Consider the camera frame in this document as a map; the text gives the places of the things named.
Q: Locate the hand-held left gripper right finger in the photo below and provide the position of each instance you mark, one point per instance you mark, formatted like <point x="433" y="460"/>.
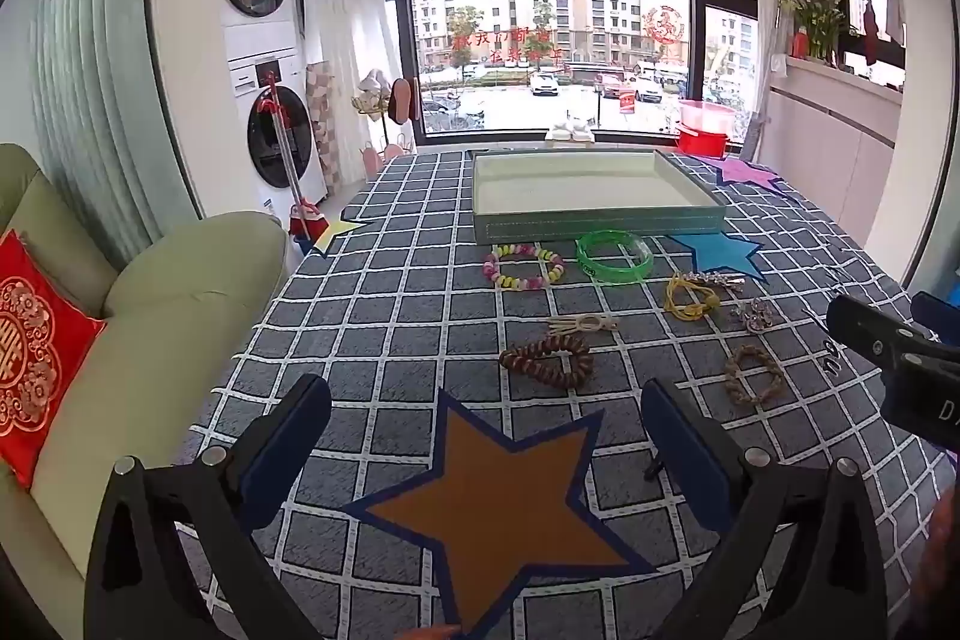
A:
<point x="690" y="452"/>

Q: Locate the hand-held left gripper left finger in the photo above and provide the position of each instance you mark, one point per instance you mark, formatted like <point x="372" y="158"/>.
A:
<point x="289" y="452"/>

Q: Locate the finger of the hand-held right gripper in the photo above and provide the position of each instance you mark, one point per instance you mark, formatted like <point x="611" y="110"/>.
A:
<point x="870" y="329"/>
<point x="941" y="317"/>

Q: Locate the rhinestone brooch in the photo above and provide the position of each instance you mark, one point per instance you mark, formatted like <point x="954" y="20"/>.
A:
<point x="754" y="315"/>

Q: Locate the beige hair clip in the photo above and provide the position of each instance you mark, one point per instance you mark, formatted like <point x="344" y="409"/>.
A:
<point x="581" y="325"/>

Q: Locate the grey-green jewelry tray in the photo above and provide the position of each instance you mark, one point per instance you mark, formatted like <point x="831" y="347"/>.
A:
<point x="592" y="186"/>

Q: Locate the silver rhinestone hair clip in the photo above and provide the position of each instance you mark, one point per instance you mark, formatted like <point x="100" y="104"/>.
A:
<point x="716" y="280"/>

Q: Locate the grey checked tablecloth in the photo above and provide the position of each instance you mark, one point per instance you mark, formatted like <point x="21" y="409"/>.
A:
<point x="375" y="310"/>

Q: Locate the blue star sticker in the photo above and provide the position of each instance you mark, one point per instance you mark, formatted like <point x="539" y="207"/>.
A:
<point x="720" y="254"/>

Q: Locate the pale green sofa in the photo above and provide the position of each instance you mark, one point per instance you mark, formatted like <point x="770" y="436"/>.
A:
<point x="150" y="325"/>

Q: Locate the pink star sticker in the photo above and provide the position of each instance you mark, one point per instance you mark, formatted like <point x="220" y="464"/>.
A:
<point x="750" y="175"/>

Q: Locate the white low cabinet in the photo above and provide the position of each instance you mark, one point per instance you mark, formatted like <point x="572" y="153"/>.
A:
<point x="825" y="138"/>

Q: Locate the orange star sticker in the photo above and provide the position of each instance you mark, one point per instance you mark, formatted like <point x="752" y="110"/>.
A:
<point x="487" y="497"/>

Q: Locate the green plastic bangle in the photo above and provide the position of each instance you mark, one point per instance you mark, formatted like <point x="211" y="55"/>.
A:
<point x="600" y="269"/>

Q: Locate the yellow star sticker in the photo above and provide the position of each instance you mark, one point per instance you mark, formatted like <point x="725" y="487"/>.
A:
<point x="337" y="233"/>

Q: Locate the red mop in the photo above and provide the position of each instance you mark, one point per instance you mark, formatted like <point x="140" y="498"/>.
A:
<point x="304" y="220"/>

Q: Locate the pink basin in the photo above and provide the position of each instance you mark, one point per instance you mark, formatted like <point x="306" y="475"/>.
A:
<point x="705" y="115"/>

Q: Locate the red embroidered cushion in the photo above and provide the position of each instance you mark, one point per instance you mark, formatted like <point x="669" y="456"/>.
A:
<point x="37" y="347"/>

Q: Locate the red vase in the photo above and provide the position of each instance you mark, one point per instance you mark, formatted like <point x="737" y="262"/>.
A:
<point x="800" y="44"/>

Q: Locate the white washing machine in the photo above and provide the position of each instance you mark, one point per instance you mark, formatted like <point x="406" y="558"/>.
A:
<point x="270" y="138"/>

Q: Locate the green potted plant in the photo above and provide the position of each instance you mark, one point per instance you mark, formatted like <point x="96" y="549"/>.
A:
<point x="817" y="18"/>

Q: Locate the pink checked board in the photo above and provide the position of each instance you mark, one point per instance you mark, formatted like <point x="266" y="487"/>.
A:
<point x="322" y="123"/>

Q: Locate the white shoes pair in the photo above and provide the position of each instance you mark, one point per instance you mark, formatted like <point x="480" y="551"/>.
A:
<point x="571" y="128"/>

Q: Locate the gold shoe rack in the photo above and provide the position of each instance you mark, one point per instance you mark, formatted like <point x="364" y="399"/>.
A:
<point x="394" y="100"/>

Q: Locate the grey-green curtain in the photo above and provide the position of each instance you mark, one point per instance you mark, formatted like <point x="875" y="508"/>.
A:
<point x="105" y="48"/>

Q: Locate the large decorated window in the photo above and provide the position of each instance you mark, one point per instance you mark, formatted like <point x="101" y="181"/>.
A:
<point x="547" y="10"/>

